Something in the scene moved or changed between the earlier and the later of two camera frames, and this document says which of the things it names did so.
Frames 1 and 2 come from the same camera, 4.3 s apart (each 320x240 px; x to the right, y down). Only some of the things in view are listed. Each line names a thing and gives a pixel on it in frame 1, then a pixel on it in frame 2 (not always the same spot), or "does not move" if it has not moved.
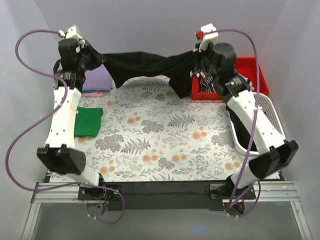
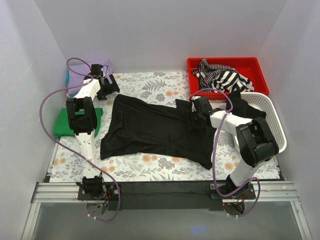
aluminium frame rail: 67,194 does not move
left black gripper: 87,58 -> 107,87
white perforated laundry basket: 265,104 does not move
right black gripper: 203,59 -> 192,119
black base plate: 165,195 does not move
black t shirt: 179,71 -> 135,126
